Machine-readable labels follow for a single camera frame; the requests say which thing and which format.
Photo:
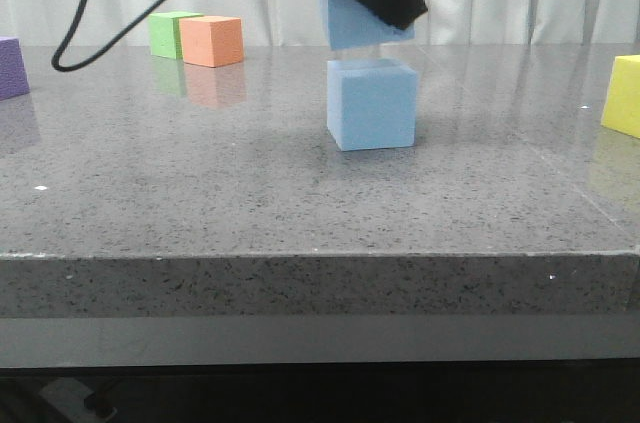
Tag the textured light blue foam cube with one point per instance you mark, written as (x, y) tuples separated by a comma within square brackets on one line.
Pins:
[(349, 24)]

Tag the smooth light blue foam cube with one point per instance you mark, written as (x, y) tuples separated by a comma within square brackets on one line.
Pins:
[(371, 103)]

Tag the orange foam cube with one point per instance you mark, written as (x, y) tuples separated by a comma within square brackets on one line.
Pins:
[(211, 41)]

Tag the green foam cube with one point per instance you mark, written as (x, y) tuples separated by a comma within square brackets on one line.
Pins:
[(164, 33)]

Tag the yellow foam cube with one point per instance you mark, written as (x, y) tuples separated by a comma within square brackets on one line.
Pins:
[(621, 110)]

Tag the purple foam cube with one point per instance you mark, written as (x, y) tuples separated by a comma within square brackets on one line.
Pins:
[(13, 77)]

